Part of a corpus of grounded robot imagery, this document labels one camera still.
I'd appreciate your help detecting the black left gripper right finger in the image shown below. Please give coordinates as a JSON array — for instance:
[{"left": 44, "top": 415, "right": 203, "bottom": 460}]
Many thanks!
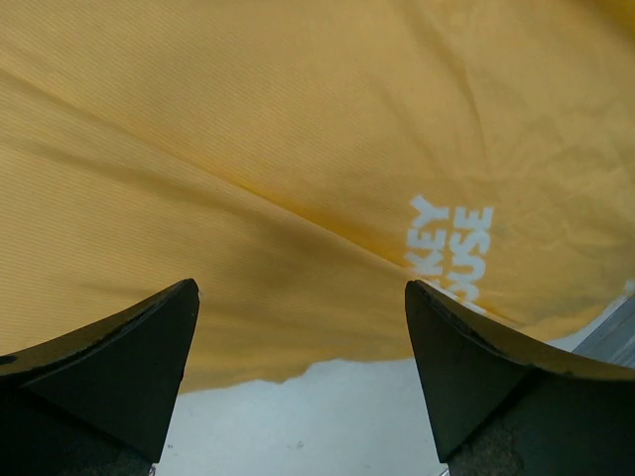
[{"left": 405, "top": 281, "right": 634, "bottom": 475}]

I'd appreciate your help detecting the aluminium front rail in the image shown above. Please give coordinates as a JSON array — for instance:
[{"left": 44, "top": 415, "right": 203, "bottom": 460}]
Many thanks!
[{"left": 573, "top": 297, "right": 634, "bottom": 368}]

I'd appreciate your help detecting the yellow Mickey Mouse pillowcase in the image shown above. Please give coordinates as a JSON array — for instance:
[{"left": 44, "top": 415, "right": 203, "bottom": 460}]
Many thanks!
[{"left": 1, "top": 1, "right": 634, "bottom": 391}]

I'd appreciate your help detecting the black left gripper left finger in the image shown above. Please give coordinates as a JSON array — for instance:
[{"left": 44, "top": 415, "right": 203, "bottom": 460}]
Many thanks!
[{"left": 1, "top": 279, "right": 199, "bottom": 475}]

